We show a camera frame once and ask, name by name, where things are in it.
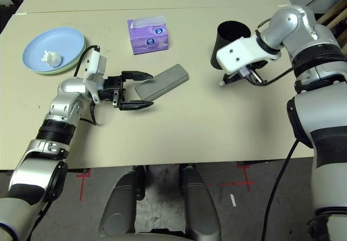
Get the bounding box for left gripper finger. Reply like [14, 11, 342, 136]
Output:
[118, 100, 155, 112]
[121, 71, 154, 82]

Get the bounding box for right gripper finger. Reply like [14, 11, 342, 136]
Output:
[223, 72, 245, 86]

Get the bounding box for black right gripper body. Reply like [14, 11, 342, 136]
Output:
[248, 61, 268, 86]

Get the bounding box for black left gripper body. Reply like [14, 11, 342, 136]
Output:
[99, 74, 127, 106]

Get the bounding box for grey glasses case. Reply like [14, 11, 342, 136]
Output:
[134, 64, 190, 102]

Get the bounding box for white tissue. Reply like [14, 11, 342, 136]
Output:
[40, 50, 62, 67]

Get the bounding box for blue plastic plate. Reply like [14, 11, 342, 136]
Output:
[22, 27, 85, 73]

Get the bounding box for purple tissue box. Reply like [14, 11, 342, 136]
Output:
[127, 15, 170, 56]

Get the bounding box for black plastic cup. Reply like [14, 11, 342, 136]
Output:
[210, 20, 252, 70]

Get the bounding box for green plastic plate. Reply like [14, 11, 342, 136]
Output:
[35, 37, 87, 76]

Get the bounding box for grey left robot leg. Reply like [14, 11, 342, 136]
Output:
[98, 166, 147, 238]

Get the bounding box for grey robot leg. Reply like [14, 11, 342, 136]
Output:
[178, 164, 222, 239]
[98, 166, 147, 238]

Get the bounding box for grey right robot leg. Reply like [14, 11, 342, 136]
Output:
[178, 164, 222, 239]

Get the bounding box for black foam floor mats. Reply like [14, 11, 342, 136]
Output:
[0, 3, 20, 34]

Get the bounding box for grey robot pelvis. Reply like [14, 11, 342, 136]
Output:
[100, 232, 190, 241]

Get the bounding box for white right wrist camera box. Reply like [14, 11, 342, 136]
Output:
[216, 36, 282, 75]

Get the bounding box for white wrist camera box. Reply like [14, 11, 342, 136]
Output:
[216, 36, 282, 75]
[82, 49, 108, 103]

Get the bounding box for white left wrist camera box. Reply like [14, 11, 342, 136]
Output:
[82, 49, 108, 103]

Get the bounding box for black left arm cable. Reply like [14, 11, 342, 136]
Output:
[73, 45, 101, 126]

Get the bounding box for wooden furniture frame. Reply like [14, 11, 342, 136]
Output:
[317, 0, 347, 46]

